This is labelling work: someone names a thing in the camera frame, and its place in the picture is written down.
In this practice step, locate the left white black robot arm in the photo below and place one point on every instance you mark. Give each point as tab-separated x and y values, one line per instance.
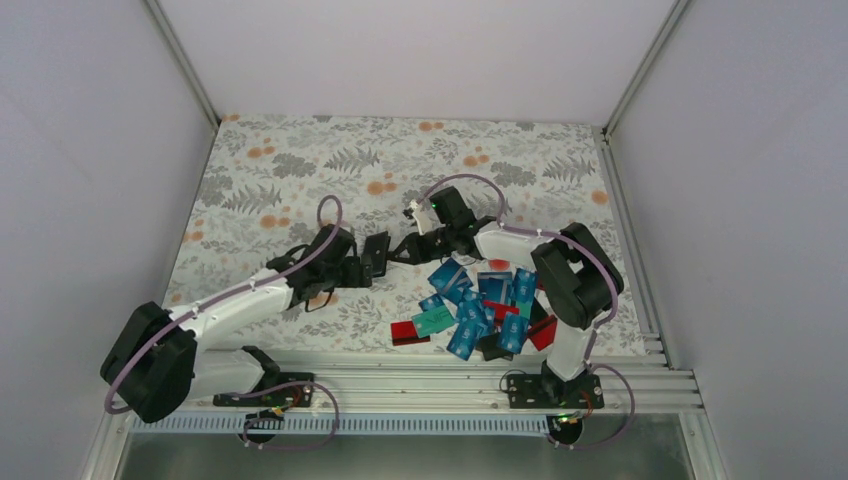
166	356

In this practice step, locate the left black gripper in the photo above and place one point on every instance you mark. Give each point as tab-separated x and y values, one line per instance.
352	278

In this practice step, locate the blue card centre pile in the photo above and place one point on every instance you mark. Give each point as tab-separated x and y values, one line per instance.
496	286

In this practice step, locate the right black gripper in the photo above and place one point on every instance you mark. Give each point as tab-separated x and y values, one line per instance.
418	254

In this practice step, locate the blue VIP card lower right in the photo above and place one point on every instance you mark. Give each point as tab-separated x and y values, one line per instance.
513	333

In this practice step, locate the blue VIP card front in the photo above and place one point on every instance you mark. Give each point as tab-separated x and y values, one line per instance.
464	340

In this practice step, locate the blue card upper right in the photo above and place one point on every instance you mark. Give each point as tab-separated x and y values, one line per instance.
524	286

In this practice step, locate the aluminium front rail frame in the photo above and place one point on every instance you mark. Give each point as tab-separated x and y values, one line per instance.
443	384

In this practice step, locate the blue vip card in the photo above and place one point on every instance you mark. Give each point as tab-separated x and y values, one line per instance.
513	333
464	340

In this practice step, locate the red card lower right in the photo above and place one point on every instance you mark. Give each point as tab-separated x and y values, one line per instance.
542	333

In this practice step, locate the black card bottom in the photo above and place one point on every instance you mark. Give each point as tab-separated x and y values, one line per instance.
488	348

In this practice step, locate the black leather card holder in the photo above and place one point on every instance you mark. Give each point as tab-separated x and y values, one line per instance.
375	253

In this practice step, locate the red card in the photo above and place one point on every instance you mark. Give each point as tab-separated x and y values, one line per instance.
542	333
497	312
404	333

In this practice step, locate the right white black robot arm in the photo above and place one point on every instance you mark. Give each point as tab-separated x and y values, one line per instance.
580	282

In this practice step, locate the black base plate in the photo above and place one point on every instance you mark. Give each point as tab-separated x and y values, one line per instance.
289	389
535	392

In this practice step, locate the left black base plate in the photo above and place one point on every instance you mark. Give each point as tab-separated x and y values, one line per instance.
289	389

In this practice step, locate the red card lower left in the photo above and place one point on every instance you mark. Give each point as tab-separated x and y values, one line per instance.
404	333

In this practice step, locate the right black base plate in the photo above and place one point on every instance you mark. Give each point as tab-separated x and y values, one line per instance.
535	392

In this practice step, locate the floral patterned table mat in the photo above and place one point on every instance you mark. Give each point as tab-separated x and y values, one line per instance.
267	173

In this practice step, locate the grey slotted cable duct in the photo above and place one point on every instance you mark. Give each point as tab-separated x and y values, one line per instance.
350	424

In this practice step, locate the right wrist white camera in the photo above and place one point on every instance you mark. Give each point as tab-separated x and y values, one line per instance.
415	212

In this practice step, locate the green VIP card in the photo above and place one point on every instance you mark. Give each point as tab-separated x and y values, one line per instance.
432	321

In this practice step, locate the red card middle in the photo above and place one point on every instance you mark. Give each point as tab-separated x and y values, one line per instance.
497	312

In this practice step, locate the blue striped card upper left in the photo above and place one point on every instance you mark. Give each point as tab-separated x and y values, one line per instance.
448	276

